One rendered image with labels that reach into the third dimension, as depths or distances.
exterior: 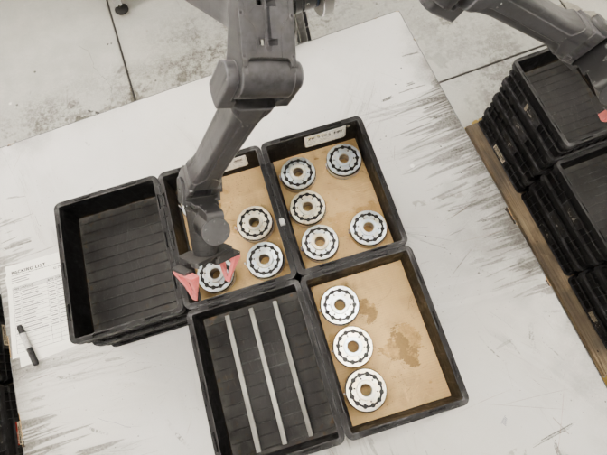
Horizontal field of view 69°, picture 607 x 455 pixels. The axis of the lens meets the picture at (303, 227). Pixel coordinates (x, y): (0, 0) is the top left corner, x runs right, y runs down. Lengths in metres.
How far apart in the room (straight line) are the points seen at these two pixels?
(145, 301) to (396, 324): 0.69
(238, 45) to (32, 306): 1.24
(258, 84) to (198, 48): 2.19
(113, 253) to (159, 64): 1.58
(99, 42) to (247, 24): 2.46
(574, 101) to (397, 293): 1.16
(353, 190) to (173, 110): 0.73
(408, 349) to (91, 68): 2.35
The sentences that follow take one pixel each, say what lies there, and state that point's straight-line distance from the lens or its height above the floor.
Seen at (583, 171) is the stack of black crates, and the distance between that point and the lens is 2.08.
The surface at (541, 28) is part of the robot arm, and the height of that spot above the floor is 1.44.
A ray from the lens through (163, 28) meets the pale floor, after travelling 2.92.
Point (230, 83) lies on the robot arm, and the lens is 0.58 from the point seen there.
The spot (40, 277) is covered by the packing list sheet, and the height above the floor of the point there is 0.70.
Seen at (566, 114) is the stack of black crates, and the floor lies 0.49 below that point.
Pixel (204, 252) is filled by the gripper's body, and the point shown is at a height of 1.15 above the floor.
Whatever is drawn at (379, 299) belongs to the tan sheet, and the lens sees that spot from 1.23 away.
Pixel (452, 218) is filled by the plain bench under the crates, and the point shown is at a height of 0.70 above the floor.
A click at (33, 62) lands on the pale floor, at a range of 3.13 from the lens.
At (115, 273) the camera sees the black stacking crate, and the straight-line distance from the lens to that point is 1.38.
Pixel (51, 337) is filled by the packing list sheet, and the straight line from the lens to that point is 1.59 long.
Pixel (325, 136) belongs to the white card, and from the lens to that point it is 1.31.
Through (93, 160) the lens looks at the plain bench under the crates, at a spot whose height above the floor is 0.70.
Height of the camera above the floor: 2.04
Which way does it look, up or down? 72 degrees down
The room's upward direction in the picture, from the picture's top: 12 degrees counter-clockwise
